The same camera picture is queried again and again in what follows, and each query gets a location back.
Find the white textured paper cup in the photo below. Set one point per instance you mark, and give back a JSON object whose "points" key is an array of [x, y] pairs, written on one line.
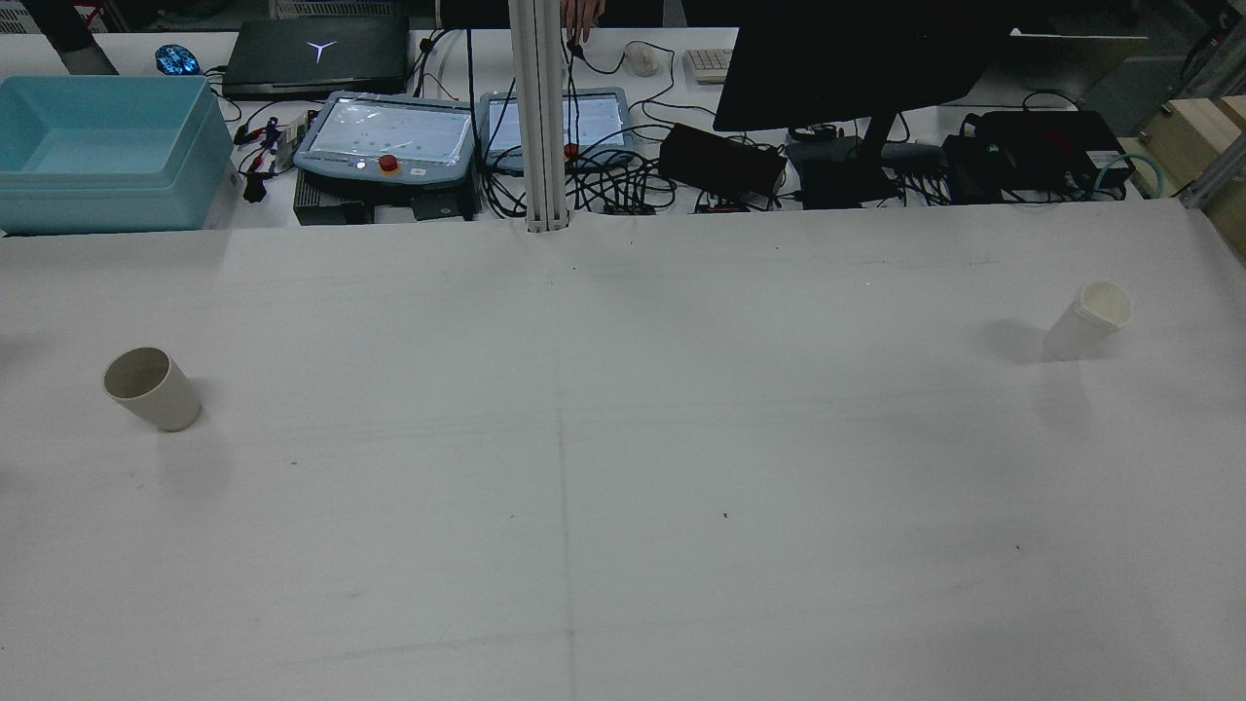
{"points": [[1079, 329]]}

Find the beige thick-walled cup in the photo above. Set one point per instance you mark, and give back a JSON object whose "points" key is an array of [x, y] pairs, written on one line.
{"points": [[156, 394]]}

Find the black power supply box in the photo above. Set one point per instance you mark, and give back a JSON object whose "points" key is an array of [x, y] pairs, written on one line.
{"points": [[720, 161]]}

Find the grey-blue robot teach pendant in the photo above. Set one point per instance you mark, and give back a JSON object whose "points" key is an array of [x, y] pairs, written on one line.
{"points": [[331, 164], [599, 122]]}

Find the white computer mouse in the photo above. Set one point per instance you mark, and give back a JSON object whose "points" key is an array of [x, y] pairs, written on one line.
{"points": [[642, 61]]}

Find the beige keyboard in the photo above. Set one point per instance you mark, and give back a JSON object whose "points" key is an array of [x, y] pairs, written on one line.
{"points": [[711, 65]]}

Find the black controller box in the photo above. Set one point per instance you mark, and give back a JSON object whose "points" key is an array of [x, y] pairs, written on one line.
{"points": [[331, 206]]}

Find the person in patterned sweater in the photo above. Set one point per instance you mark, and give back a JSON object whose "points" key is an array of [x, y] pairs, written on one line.
{"points": [[582, 18]]}

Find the black computer monitor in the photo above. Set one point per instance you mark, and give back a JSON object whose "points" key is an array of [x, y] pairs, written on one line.
{"points": [[827, 68]]}

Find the red black clip leads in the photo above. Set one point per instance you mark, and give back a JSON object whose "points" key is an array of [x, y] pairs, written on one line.
{"points": [[258, 136]]}

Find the black laptop with logo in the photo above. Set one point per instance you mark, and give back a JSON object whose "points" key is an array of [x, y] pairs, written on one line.
{"points": [[292, 60]]}

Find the black electronics box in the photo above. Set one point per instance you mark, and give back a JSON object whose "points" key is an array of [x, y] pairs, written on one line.
{"points": [[1042, 146]]}

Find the light blue plastic bin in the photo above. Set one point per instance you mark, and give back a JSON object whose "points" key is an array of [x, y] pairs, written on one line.
{"points": [[117, 195]]}

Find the blue glowing computer mouse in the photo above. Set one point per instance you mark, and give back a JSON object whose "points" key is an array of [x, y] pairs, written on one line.
{"points": [[177, 60]]}

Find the wooden box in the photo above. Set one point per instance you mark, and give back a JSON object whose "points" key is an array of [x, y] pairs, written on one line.
{"points": [[1207, 131]]}

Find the aluminium profile post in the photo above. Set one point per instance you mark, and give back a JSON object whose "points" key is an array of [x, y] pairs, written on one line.
{"points": [[538, 117]]}

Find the aluminium frame profile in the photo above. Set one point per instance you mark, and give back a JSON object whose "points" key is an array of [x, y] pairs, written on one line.
{"points": [[1217, 180]]}

